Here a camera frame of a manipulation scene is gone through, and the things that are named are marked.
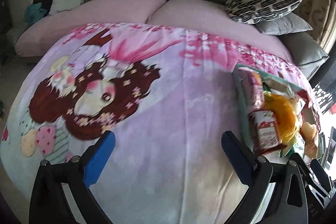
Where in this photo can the pink packet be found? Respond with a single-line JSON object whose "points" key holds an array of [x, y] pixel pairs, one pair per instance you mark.
{"points": [[253, 90]]}

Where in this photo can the grey pillow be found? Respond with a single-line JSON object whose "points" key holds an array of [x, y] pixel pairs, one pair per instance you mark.
{"points": [[283, 26]]}

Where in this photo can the teal cloth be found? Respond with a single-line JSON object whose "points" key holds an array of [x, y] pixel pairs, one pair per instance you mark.
{"points": [[35, 12]]}

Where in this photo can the orange cake packet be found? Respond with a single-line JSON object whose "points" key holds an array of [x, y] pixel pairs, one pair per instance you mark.
{"points": [[281, 111]]}

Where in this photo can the black white patterned pillow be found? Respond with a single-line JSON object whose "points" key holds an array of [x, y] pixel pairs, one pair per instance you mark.
{"points": [[262, 5]]}

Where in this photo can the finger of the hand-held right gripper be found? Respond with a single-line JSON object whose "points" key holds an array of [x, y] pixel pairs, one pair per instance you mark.
{"points": [[313, 169]]}

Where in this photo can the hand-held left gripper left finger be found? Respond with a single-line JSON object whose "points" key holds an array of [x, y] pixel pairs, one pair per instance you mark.
{"points": [[101, 158]]}

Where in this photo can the black metal chair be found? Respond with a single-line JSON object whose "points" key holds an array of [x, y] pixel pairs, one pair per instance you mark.
{"points": [[325, 98]]}

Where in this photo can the teal shallow cardboard box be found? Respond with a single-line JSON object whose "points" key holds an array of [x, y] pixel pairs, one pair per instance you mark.
{"points": [[244, 119]]}

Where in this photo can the red packet with white print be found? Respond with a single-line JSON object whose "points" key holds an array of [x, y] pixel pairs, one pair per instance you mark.
{"points": [[265, 132]]}

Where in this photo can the pale green white packet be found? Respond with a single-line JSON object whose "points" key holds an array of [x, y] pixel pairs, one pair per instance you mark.
{"points": [[275, 83]]}

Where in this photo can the printed pink blanket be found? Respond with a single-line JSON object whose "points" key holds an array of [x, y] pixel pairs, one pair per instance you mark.
{"points": [[170, 134]]}

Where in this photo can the round bun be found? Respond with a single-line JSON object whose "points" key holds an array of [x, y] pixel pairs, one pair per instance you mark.
{"points": [[308, 129]]}

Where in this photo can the orange white packet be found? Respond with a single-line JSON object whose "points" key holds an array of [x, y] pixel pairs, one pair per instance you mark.
{"points": [[311, 148]]}

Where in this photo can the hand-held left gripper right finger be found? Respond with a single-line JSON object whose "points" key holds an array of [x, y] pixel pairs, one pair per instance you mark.
{"points": [[235, 158]]}

